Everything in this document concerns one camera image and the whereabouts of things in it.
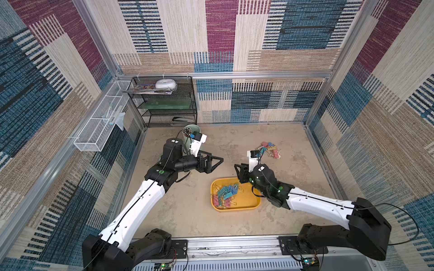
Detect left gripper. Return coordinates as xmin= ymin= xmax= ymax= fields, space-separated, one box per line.
xmin=173 ymin=149 xmax=222 ymax=175

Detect teal binder clip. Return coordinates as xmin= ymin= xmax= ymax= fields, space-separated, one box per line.
xmin=228 ymin=184 xmax=238 ymax=195
xmin=218 ymin=186 xmax=233 ymax=200

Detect yellow storage tray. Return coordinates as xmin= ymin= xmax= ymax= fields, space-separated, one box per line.
xmin=210 ymin=177 xmax=262 ymax=212

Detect pink binder clip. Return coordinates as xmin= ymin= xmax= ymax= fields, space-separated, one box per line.
xmin=212 ymin=195 xmax=220 ymax=207
xmin=272 ymin=150 xmax=281 ymax=159

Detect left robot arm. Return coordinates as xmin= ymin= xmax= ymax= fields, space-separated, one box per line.
xmin=82 ymin=133 xmax=224 ymax=271

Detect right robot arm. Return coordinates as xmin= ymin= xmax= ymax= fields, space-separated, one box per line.
xmin=234 ymin=164 xmax=392 ymax=261

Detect mint green pen cup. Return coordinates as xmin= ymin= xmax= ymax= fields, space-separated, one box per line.
xmin=183 ymin=124 xmax=201 ymax=153

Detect magazines on shelf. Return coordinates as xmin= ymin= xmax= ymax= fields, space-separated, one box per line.
xmin=123 ymin=84 xmax=177 ymax=95

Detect white round device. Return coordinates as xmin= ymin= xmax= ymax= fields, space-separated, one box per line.
xmin=155 ymin=79 xmax=177 ymax=90

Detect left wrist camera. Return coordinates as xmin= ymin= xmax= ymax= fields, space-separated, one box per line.
xmin=189 ymin=132 xmax=207 ymax=157

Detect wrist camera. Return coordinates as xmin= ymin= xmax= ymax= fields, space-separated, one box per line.
xmin=189 ymin=132 xmax=207 ymax=157
xmin=247 ymin=150 xmax=262 ymax=172

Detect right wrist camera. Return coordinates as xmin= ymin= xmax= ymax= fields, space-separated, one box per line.
xmin=247 ymin=150 xmax=262 ymax=172

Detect black wire shelf rack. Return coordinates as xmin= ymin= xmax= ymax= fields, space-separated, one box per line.
xmin=127 ymin=76 xmax=198 ymax=128

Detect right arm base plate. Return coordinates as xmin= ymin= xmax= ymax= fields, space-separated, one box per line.
xmin=278 ymin=236 xmax=329 ymax=256

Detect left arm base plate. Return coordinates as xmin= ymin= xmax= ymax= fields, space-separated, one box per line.
xmin=162 ymin=239 xmax=188 ymax=259

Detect white wire wall basket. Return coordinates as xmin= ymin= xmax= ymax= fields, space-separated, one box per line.
xmin=74 ymin=80 xmax=131 ymax=152

